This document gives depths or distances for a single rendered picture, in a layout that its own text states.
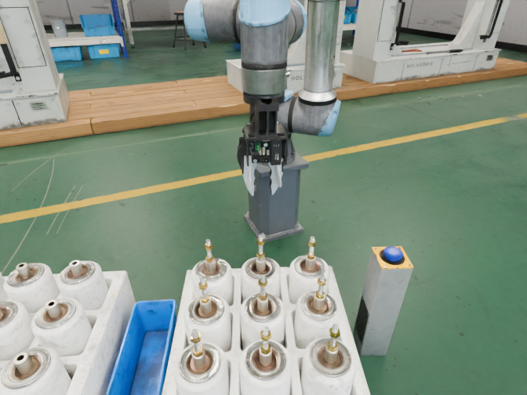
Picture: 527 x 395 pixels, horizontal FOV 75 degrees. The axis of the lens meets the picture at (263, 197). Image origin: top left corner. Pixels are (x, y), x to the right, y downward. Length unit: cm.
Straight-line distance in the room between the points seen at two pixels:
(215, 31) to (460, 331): 99
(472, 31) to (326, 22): 327
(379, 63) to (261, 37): 272
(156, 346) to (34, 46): 193
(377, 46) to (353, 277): 241
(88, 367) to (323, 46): 94
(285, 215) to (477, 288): 67
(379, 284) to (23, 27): 226
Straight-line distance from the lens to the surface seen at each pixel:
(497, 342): 120
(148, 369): 101
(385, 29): 329
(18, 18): 250
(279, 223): 129
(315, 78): 106
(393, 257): 80
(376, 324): 92
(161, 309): 100
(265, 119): 59
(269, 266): 84
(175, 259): 127
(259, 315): 74
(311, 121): 109
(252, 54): 56
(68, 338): 85
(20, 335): 91
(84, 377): 83
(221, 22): 69
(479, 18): 425
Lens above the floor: 83
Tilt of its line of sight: 32 degrees down
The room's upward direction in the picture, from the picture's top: straight up
